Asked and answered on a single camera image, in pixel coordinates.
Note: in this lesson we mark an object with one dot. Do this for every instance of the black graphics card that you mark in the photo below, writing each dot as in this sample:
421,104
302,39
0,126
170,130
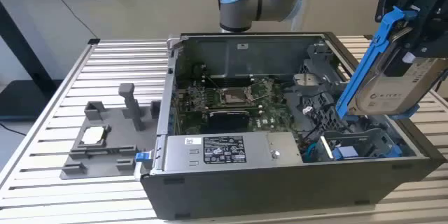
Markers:
226,121

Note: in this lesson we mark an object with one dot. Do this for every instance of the green Dell motherboard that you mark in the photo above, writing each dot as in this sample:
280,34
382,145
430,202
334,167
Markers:
276,108

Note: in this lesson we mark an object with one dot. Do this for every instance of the silver CPU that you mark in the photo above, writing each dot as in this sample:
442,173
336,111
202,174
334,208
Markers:
93,134

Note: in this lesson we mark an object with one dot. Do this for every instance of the gray metal disk bay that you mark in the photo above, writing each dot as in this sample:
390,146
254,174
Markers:
364,132

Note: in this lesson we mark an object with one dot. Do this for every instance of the silver metal bracket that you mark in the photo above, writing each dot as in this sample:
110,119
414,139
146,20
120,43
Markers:
305,79

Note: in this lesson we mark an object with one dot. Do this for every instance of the gray parts rack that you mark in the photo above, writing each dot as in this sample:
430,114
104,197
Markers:
118,140

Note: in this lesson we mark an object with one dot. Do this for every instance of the black monitor stand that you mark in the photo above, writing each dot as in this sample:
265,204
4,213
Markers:
28,98

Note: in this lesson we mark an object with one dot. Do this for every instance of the black table end cap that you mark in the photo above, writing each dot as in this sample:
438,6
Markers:
93,41

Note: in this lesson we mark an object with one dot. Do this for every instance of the thin metal locking lever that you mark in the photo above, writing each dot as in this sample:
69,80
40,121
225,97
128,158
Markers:
213,82

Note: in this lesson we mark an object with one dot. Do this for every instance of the silver power supply unit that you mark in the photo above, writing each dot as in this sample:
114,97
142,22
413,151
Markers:
181,155

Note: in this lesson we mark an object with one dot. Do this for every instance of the black RAM slot row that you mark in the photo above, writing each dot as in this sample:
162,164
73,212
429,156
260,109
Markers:
230,81
234,107

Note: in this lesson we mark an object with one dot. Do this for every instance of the perforated gray metal tray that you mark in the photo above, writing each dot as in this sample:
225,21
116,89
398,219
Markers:
314,100

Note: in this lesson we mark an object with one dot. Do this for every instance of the blue case latch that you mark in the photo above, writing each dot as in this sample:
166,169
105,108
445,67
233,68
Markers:
141,156

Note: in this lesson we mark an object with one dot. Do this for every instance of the CPU socket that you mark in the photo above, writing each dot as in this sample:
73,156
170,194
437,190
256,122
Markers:
234,96

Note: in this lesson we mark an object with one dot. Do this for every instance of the black open PC case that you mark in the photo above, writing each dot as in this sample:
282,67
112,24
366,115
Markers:
262,195

